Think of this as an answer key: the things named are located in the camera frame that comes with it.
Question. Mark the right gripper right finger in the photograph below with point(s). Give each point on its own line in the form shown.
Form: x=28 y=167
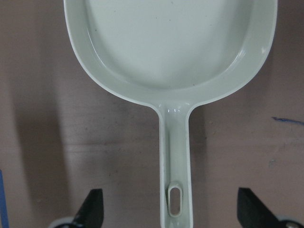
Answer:
x=253 y=213

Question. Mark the pale green dustpan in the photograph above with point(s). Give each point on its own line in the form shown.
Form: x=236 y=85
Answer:
x=172 y=56

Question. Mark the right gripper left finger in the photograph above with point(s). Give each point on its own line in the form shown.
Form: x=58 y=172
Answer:
x=91 y=212

